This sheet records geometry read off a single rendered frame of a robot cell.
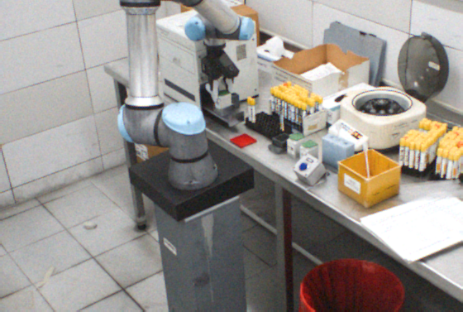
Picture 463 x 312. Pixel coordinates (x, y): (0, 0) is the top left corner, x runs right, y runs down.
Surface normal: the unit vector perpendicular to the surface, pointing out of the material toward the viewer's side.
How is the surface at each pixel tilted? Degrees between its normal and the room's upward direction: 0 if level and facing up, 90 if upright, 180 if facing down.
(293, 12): 90
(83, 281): 0
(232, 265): 90
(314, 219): 0
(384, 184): 90
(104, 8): 90
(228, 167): 3
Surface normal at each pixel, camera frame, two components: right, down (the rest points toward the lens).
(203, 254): 0.59, 0.40
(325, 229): -0.06, -0.85
